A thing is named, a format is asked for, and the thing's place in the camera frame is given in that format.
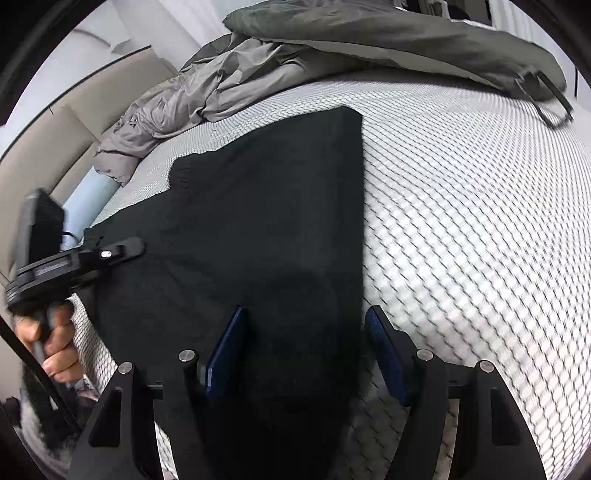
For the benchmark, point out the person's left hand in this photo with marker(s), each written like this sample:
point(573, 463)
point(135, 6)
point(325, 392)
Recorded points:
point(62, 350)

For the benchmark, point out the light blue pillow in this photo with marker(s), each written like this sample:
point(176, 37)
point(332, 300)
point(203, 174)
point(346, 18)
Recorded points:
point(90, 203)

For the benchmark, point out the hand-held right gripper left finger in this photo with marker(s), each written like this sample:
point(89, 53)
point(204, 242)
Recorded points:
point(226, 355)

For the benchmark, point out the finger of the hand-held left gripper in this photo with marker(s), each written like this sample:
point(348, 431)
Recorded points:
point(124, 249)

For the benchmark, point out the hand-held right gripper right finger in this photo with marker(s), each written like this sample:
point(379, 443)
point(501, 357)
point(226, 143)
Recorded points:
point(388, 355)

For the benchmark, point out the black pants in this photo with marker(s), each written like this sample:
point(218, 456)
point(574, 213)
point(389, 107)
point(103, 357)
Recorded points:
point(258, 230)

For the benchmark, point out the white honeycomb mattress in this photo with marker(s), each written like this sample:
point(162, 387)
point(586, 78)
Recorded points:
point(461, 230)

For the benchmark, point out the light grey crumpled duvet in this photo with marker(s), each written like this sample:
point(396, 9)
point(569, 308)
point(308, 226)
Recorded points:
point(194, 97)

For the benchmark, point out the beige padded headboard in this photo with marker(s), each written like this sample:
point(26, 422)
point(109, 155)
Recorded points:
point(51, 143)

